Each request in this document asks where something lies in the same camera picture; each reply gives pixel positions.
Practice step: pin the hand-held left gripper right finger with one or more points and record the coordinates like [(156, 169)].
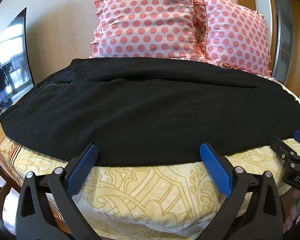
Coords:
[(215, 171)]

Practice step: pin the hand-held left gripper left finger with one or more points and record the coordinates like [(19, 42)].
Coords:
[(82, 171)]

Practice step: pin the black pants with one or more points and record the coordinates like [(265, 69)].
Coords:
[(145, 115)]

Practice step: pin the person's right hand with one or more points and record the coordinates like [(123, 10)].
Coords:
[(291, 217)]

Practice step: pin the yellow patterned bed sheet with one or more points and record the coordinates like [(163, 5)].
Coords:
[(145, 190)]

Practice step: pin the wooden chair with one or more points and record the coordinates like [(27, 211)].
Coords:
[(1, 187)]

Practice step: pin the metal-framed glass door panel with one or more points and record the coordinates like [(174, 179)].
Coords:
[(285, 30)]

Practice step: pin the pink polka-dot ruffled pillow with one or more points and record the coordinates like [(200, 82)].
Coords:
[(147, 20), (236, 37)]

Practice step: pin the flat screen television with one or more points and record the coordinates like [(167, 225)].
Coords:
[(11, 62)]

